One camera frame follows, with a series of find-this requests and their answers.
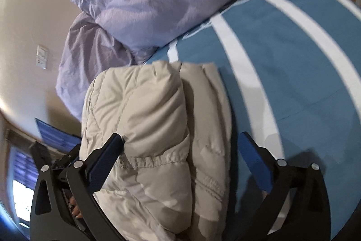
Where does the beige quilted down jacket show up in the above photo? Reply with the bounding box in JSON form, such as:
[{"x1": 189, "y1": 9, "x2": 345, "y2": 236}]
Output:
[{"x1": 80, "y1": 61, "x2": 232, "y2": 240}]

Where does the black flat screen television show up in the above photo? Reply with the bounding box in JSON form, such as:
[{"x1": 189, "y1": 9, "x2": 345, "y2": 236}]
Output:
[{"x1": 35, "y1": 118, "x2": 81, "y2": 153}]

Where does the small lavender pillow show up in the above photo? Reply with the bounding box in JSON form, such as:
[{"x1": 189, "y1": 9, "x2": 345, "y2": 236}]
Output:
[{"x1": 56, "y1": 12, "x2": 155, "y2": 120}]

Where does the blue white striped bed sheet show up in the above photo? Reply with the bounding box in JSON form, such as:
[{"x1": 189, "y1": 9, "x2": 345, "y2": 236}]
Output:
[{"x1": 152, "y1": 0, "x2": 360, "y2": 236}]

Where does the white wall switch plate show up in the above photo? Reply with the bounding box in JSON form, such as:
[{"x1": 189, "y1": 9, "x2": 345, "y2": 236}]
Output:
[{"x1": 35, "y1": 45, "x2": 49, "y2": 70}]

